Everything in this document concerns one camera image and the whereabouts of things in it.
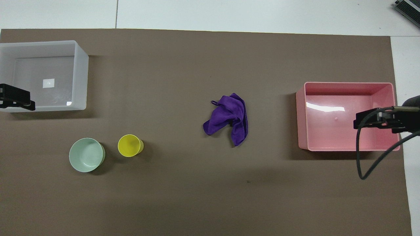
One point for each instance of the pink plastic box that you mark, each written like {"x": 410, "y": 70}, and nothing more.
{"x": 331, "y": 131}

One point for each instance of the purple cloth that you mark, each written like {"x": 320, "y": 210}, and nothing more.
{"x": 228, "y": 116}

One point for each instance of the yellow plastic cup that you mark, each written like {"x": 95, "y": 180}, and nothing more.
{"x": 129, "y": 146}

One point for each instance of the pale green bowl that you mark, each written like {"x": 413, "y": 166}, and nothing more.
{"x": 86, "y": 155}

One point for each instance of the white square sticker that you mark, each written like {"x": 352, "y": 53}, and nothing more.
{"x": 48, "y": 83}

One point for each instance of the clear plastic box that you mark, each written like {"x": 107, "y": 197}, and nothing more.
{"x": 42, "y": 75}

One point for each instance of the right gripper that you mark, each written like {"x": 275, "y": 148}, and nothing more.
{"x": 412, "y": 119}

